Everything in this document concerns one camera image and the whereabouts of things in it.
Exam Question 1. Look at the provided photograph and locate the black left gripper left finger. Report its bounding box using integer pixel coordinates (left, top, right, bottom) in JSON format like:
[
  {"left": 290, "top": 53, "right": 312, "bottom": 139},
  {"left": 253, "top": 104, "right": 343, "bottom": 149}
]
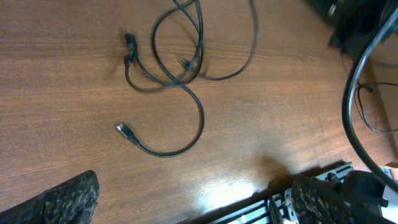
[{"left": 1, "top": 170, "right": 100, "bottom": 223}]

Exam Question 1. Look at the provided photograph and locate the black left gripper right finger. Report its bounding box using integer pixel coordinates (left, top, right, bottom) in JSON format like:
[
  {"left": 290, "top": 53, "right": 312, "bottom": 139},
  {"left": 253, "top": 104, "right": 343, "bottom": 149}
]
[{"left": 292, "top": 174, "right": 391, "bottom": 224}]

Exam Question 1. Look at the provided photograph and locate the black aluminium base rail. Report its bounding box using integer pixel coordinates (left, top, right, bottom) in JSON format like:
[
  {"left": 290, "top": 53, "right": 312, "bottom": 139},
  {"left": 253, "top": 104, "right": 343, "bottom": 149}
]
[{"left": 183, "top": 160, "right": 398, "bottom": 224}]

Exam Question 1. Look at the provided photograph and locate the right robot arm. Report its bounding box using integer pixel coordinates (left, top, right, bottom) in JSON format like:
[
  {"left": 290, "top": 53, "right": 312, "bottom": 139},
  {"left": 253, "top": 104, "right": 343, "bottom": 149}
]
[{"left": 307, "top": 0, "right": 397, "bottom": 59}]

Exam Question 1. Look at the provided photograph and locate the black USB cable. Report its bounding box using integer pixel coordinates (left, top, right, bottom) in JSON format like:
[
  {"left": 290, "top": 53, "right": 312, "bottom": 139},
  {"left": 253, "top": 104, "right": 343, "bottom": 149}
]
[
  {"left": 123, "top": 0, "right": 259, "bottom": 93},
  {"left": 116, "top": 0, "right": 206, "bottom": 159}
]

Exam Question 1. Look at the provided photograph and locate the right camera black cable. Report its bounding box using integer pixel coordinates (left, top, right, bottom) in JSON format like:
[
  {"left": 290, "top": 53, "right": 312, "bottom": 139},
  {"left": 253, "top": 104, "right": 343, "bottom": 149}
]
[{"left": 341, "top": 7, "right": 398, "bottom": 192}]

